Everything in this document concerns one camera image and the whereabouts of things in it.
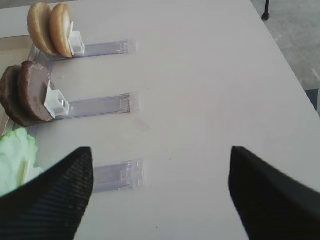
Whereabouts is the brown meat patty front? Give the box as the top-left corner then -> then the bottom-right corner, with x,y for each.
18,60 -> 54,122

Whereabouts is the green lettuce leaf on rack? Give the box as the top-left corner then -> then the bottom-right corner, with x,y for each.
0,127 -> 38,196

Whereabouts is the white patty pusher block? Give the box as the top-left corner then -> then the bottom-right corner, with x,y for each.
44,80 -> 70,119

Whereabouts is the clear patty rack rail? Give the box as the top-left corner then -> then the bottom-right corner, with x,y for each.
55,92 -> 140,120

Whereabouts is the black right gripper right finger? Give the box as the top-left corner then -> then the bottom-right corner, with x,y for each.
228,146 -> 320,240

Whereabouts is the clear bun rack rail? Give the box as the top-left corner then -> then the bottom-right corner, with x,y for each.
73,40 -> 137,58

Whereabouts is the black table leg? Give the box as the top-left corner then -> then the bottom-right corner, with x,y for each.
261,0 -> 270,22

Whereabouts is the tan bun slice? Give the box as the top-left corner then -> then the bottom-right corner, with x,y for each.
49,2 -> 72,58
27,2 -> 58,56

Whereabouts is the tan bun slice rear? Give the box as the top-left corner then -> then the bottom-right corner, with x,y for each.
27,2 -> 58,56

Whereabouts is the tan bun slice front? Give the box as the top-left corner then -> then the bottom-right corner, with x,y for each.
49,2 -> 72,58

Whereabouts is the white lettuce pusher block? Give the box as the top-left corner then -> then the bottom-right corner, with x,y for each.
18,161 -> 44,186

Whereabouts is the white bun pusher block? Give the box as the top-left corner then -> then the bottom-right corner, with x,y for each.
67,21 -> 85,56

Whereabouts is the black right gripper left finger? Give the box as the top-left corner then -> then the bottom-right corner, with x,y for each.
0,147 -> 94,240

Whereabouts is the clear lettuce rack rail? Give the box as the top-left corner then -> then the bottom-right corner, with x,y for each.
92,159 -> 145,193

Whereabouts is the brown meat patty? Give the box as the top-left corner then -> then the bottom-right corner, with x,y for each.
0,65 -> 37,127
18,60 -> 54,122

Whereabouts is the brown meat patty rear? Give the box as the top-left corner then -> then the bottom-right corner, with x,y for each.
0,65 -> 37,127

